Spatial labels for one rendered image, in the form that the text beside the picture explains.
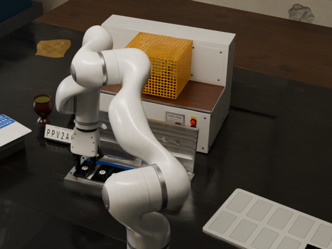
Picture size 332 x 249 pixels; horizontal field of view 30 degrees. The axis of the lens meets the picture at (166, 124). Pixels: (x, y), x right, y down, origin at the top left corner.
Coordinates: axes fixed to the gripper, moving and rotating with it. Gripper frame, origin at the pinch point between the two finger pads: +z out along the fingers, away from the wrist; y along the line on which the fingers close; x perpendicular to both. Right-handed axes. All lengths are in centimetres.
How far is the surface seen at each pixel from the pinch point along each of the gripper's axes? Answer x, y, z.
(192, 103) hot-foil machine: 29.9, 30.9, -21.7
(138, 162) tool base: 10.8, 17.0, -0.8
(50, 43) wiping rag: 99, -68, -17
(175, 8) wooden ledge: 171, -21, -32
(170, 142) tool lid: 11.0, 28.8, -11.8
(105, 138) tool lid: 11.3, 3.0, -7.6
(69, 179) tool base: -6.1, -3.2, 3.6
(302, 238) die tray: -7, 82, 5
